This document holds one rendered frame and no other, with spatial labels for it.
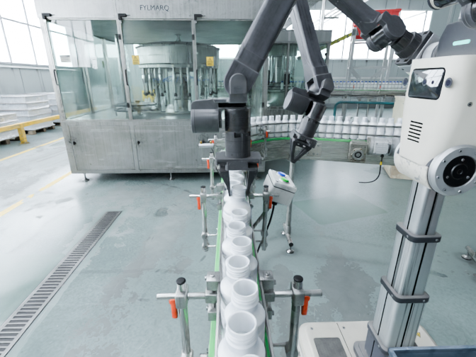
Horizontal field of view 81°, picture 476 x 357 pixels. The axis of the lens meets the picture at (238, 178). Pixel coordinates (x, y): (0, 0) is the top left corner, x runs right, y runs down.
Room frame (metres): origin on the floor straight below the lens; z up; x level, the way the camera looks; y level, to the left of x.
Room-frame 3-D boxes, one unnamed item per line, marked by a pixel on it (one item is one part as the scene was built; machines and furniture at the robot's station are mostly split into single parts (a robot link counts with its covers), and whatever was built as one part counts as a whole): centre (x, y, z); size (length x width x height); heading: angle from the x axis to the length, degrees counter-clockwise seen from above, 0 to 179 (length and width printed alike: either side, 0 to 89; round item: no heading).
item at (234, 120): (0.61, 0.01, 1.36); 0.07 x 0.06 x 0.07; 93
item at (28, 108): (8.03, 6.16, 0.50); 1.23 x 1.04 x 1.00; 92
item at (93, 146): (5.20, 1.05, 1.18); 2.88 x 2.73 x 2.35; 92
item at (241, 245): (0.44, -0.01, 1.08); 0.06 x 0.06 x 0.17
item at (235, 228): (0.49, 0.00, 1.08); 0.06 x 0.06 x 0.17
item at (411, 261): (0.87, -0.64, 0.74); 0.11 x 0.11 x 0.40; 2
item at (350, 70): (7.06, -3.04, 1.40); 0.92 x 0.72 x 2.80; 74
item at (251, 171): (0.61, -0.01, 1.22); 0.07 x 0.07 x 0.09; 2
